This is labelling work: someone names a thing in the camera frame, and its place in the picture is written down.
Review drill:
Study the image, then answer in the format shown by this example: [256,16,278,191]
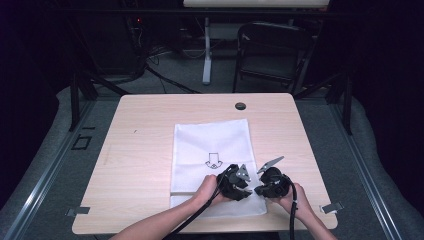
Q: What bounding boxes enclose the person's left hand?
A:
[192,174,231,208]

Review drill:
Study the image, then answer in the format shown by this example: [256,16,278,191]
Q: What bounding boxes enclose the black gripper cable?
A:
[283,176,299,240]
[162,164,234,240]

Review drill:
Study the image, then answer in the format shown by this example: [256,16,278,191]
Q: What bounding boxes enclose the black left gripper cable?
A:
[162,164,234,240]

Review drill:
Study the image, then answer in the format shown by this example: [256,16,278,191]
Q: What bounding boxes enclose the black folding chair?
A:
[232,21,315,95]

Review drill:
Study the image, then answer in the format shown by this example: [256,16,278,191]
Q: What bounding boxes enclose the black metal frame post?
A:
[69,71,82,133]
[342,74,354,136]

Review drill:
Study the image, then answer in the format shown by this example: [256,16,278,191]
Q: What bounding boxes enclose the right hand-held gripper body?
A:
[256,155,294,198]

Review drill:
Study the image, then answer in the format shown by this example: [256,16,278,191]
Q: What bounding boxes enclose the tangled cable bundle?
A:
[145,41,209,66]

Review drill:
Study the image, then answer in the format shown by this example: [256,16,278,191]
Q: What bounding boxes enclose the grey tape strip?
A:
[65,206,91,217]
[319,201,345,215]

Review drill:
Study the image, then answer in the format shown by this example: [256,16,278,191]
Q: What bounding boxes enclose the black computer tower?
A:
[78,14,143,77]

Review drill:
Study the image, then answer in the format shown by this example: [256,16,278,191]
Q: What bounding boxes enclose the white mesh laundry bag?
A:
[169,118,268,219]

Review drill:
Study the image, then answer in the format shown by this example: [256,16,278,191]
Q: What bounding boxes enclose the aluminium floor rail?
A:
[328,101,403,240]
[2,99,98,240]

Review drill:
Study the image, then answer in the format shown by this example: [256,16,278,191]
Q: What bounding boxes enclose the person's right hand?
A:
[268,183,314,223]

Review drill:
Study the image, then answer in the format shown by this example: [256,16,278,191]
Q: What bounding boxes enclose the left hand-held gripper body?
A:
[215,163,253,201]

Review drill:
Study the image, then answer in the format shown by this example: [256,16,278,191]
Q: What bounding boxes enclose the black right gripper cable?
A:
[283,176,299,240]

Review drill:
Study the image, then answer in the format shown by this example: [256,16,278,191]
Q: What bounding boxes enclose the black metal frame crossbar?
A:
[63,8,354,17]

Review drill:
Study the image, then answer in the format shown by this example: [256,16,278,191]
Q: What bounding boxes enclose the white desk leg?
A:
[201,16,213,86]

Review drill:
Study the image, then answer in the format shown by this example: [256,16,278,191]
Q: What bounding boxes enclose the thick black floor cable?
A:
[143,63,202,95]

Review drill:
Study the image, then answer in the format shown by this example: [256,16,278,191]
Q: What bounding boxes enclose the white desk top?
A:
[182,0,331,9]

